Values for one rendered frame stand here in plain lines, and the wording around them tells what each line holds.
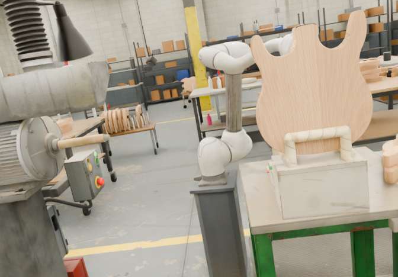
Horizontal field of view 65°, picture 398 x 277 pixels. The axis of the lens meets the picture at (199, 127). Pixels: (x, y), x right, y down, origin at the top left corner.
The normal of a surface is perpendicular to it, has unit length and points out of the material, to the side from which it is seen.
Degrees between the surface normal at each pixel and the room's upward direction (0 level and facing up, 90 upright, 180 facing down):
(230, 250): 90
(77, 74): 90
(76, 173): 90
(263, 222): 0
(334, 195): 90
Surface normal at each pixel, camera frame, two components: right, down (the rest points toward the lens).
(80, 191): -0.05, 0.24
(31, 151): 0.83, -0.08
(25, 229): 0.98, -0.15
